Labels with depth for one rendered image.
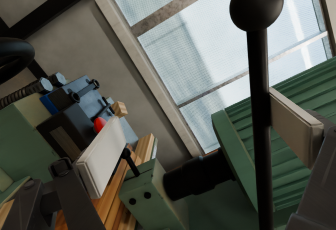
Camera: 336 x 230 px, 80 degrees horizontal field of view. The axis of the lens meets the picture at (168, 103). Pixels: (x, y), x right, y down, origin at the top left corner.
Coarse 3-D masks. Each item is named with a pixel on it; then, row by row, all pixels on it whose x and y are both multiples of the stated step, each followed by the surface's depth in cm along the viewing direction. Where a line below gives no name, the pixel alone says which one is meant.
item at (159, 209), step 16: (128, 176) 38; (144, 176) 35; (160, 176) 37; (128, 192) 34; (144, 192) 34; (160, 192) 34; (128, 208) 35; (144, 208) 35; (160, 208) 35; (176, 208) 37; (144, 224) 36; (160, 224) 36; (176, 224) 36
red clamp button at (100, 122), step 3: (99, 117) 30; (96, 120) 29; (99, 120) 29; (102, 120) 30; (96, 123) 29; (99, 123) 29; (102, 123) 30; (105, 123) 30; (96, 126) 28; (99, 126) 29; (102, 126) 29; (96, 129) 28; (99, 129) 29
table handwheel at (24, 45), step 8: (0, 40) 29; (8, 40) 30; (16, 40) 32; (0, 48) 28; (8, 48) 30; (16, 48) 31; (24, 48) 33; (32, 48) 37; (0, 56) 29; (8, 56) 36; (16, 56) 36; (24, 56) 36; (32, 56) 39; (0, 64) 35; (8, 64) 43; (16, 64) 42; (24, 64) 42; (0, 72) 44; (8, 72) 44; (16, 72) 44; (0, 80) 44
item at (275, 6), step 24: (240, 0) 13; (264, 0) 12; (240, 24) 14; (264, 24) 13; (264, 48) 14; (264, 72) 15; (264, 96) 16; (264, 120) 16; (264, 144) 17; (264, 168) 18; (264, 192) 19; (264, 216) 20
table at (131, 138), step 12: (120, 120) 63; (132, 132) 67; (132, 144) 63; (0, 168) 29; (0, 180) 28; (12, 180) 30; (24, 180) 28; (0, 192) 28; (12, 192) 26; (0, 204) 25
